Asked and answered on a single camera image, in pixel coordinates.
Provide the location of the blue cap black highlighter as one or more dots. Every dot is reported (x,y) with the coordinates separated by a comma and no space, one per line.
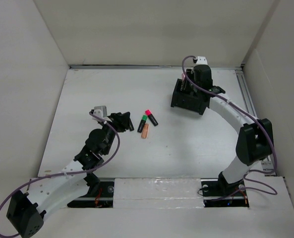
(131,127)

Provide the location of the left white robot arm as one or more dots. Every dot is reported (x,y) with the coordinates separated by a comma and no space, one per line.
(28,211)

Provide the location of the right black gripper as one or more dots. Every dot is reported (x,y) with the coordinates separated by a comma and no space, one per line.
(190,73)

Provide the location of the green cap black highlighter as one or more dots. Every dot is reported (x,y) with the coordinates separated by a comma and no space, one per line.
(142,123)

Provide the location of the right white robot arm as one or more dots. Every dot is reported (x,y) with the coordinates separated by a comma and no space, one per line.
(255,136)

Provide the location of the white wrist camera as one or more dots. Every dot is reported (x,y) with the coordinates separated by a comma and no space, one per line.
(100,111)
(200,60)

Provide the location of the aluminium rail back edge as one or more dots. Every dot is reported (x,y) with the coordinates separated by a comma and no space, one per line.
(100,66)

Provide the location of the orange translucent highlighter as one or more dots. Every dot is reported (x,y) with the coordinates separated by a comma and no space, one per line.
(145,131)

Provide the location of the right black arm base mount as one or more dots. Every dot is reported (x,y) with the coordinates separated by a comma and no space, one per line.
(217,193)

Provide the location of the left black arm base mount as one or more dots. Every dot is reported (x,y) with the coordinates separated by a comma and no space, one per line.
(99,196)

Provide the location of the aluminium rail right side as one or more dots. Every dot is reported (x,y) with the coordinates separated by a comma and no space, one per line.
(266,164)

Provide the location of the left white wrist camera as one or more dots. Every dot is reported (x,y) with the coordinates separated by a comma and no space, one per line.
(100,111)

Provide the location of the black two-compartment organizer box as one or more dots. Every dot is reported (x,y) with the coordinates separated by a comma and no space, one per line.
(188,100)

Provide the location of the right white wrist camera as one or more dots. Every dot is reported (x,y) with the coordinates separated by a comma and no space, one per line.
(200,60)

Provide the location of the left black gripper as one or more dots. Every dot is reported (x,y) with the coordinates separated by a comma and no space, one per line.
(119,121)

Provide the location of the pink cap black highlighter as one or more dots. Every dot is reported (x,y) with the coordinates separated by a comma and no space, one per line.
(151,117)

